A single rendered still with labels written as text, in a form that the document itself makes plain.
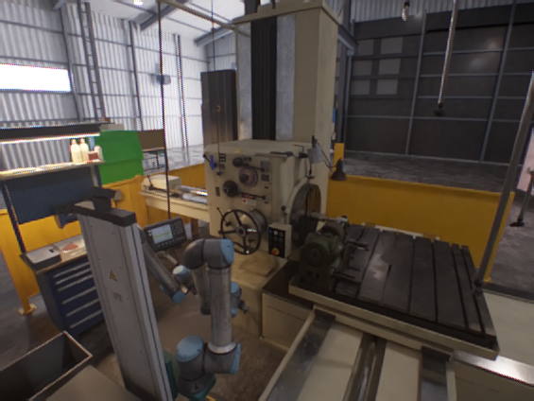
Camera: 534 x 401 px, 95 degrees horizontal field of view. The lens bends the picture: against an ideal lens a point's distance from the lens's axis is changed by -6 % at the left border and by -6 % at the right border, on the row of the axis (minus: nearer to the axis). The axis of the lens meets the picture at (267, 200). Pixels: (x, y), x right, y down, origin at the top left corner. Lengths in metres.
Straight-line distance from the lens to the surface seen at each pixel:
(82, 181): 3.30
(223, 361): 1.56
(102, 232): 1.30
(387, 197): 4.26
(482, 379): 2.47
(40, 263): 2.84
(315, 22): 2.60
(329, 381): 1.82
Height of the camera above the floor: 2.15
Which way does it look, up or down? 19 degrees down
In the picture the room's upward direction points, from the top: straight up
